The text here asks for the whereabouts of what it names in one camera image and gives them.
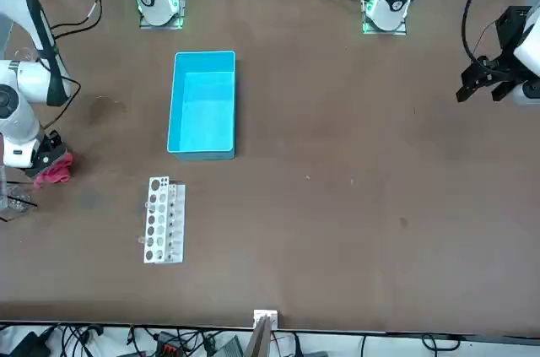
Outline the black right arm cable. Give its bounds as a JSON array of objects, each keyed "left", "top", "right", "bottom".
[{"left": 40, "top": 0, "right": 105, "bottom": 133}]

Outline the white test tube rack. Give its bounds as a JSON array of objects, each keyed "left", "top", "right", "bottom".
[{"left": 142, "top": 176, "right": 186, "bottom": 265}]

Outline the grey power adapter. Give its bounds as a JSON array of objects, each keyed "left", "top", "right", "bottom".
[{"left": 210, "top": 334, "right": 242, "bottom": 357}]

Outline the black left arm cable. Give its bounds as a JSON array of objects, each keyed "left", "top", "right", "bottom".
[{"left": 461, "top": 0, "right": 510, "bottom": 63}]

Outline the black red connector block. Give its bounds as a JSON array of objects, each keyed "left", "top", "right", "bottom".
[{"left": 154, "top": 331, "right": 183, "bottom": 356}]

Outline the pink rag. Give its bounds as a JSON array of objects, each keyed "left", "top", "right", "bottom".
[{"left": 33, "top": 153, "right": 75, "bottom": 189}]

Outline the spilled liquid patch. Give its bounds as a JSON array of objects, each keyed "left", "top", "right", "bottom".
[{"left": 87, "top": 95, "right": 127, "bottom": 127}]

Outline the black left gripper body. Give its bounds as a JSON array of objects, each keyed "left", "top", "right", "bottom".
[{"left": 494, "top": 5, "right": 533, "bottom": 62}]

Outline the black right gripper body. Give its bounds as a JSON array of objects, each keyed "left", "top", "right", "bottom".
[{"left": 24, "top": 129, "right": 68, "bottom": 179}]

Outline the small glass dish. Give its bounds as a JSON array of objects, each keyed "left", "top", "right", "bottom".
[{"left": 8, "top": 195, "right": 30, "bottom": 213}]

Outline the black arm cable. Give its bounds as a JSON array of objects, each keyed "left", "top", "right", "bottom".
[
  {"left": 40, "top": 0, "right": 105, "bottom": 133},
  {"left": 461, "top": 0, "right": 510, "bottom": 63}
]

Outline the thin black stick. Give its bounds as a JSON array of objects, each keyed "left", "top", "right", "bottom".
[{"left": 7, "top": 193, "right": 39, "bottom": 208}]

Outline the blue plastic storage box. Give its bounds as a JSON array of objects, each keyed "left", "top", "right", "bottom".
[{"left": 166, "top": 50, "right": 236, "bottom": 162}]

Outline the black power adapter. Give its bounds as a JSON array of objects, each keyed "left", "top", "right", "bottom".
[{"left": 0, "top": 331, "right": 47, "bottom": 357}]

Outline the aluminium camera post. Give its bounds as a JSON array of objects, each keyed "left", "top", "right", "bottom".
[{"left": 246, "top": 309, "right": 281, "bottom": 357}]

